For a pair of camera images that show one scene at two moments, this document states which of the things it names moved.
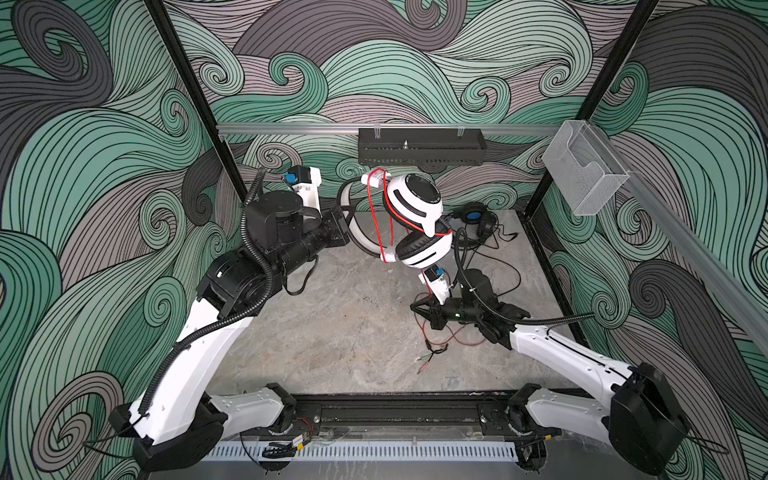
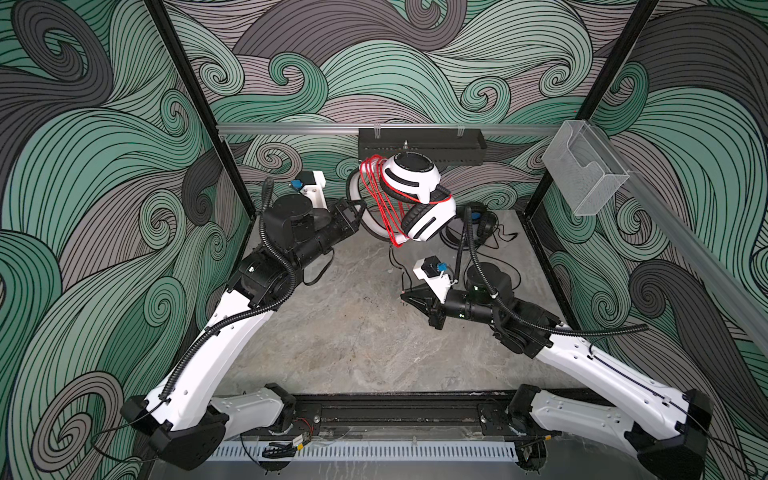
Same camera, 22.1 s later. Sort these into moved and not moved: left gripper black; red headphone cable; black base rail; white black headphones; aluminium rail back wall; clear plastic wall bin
Moved: white black headphones; red headphone cable; left gripper black
Not moved: clear plastic wall bin; black base rail; aluminium rail back wall
